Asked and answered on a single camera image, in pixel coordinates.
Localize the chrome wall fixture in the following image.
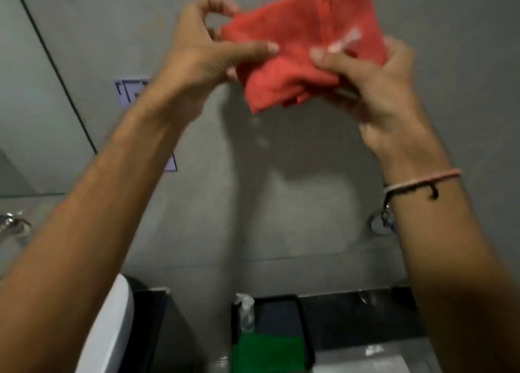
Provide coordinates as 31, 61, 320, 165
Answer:
370, 203, 398, 235

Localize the white sink basin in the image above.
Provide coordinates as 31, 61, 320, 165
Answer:
75, 273, 135, 373

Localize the person's left hand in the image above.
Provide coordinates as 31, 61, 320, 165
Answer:
138, 0, 281, 130

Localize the clear spray bottle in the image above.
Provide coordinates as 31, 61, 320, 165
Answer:
234, 292, 257, 334

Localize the person's left forearm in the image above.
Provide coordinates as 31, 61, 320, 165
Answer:
0, 97, 191, 373

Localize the person's right forearm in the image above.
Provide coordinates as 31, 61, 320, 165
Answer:
378, 141, 520, 373

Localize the person's right hand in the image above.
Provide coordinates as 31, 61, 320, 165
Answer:
310, 36, 448, 163

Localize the chrome faucet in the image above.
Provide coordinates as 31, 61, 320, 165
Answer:
0, 212, 32, 244

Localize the pink and black thread bracelet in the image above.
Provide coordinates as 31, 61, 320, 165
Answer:
383, 168, 463, 201

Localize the wall mirror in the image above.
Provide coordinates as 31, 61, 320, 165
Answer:
0, 0, 97, 199

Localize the purple square wall tag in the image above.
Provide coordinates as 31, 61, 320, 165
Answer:
114, 78, 178, 173

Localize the black tray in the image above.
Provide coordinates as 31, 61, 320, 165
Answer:
230, 294, 316, 373

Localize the green cloth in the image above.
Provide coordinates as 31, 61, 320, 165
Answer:
232, 331, 308, 373

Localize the red cloth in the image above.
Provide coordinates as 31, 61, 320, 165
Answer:
220, 0, 388, 114

